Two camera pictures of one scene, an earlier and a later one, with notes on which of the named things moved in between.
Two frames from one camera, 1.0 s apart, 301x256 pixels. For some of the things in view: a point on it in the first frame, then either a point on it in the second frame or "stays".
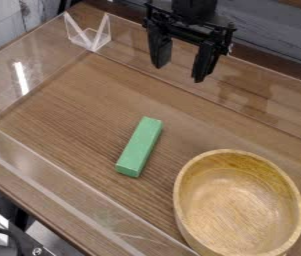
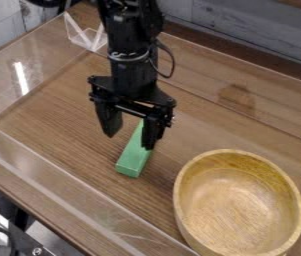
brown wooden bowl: x=237 y=205 stays
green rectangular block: x=139 y=146 stays
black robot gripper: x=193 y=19 -> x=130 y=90
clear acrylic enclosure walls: x=169 y=166 stays
